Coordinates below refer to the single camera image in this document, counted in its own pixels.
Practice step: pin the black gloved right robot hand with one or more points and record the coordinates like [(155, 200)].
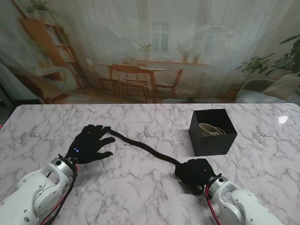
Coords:
[(195, 172)]

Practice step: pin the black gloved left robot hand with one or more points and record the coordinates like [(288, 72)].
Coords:
[(90, 144)]

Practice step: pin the beige braided belt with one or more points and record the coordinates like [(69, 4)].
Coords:
[(207, 129), (221, 131)]

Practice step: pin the dark brown braided belt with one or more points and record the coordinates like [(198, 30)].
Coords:
[(145, 146)]

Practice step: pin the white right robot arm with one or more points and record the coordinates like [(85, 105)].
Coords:
[(239, 206)]

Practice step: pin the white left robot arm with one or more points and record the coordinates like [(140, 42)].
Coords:
[(37, 194)]

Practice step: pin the black belt storage box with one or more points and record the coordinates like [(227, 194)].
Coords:
[(211, 143)]

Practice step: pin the printed room scene backdrop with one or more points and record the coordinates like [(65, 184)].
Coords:
[(150, 47)]

